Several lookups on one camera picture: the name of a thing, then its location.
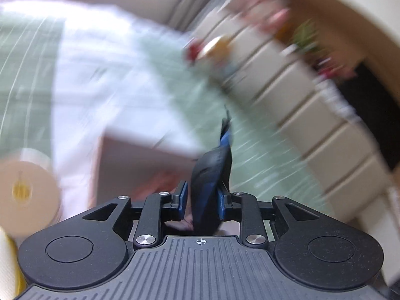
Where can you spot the yellow and silver sponge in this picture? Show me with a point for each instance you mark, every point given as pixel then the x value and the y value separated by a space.
pixel 7 262

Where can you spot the white paper mat green print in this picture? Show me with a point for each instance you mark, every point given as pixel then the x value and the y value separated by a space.
pixel 93 84

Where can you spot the pink plush toy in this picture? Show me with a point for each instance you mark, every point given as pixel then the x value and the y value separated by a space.
pixel 268 9

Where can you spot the large beige label jar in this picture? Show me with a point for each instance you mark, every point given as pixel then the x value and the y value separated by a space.
pixel 28 190

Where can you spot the black and blue sock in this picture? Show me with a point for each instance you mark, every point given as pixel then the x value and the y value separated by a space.
pixel 209 175

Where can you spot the green checked bedsheet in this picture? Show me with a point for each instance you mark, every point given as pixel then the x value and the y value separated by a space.
pixel 250 150

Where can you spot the white padded headboard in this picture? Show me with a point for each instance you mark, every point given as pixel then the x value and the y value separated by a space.
pixel 297 93

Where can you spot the green and yellow toy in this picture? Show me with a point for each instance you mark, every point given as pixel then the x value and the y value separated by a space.
pixel 303 36

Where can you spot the red and yellow toy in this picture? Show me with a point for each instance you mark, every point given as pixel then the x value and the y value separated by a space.
pixel 215 50

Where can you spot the pink cardboard box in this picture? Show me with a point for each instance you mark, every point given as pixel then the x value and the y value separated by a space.
pixel 131 162

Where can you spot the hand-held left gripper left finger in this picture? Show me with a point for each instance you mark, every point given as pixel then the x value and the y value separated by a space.
pixel 182 200

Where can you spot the red heart ornament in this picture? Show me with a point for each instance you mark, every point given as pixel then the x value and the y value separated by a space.
pixel 192 50

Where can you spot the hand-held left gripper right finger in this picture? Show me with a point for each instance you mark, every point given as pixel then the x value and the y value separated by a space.
pixel 221 205

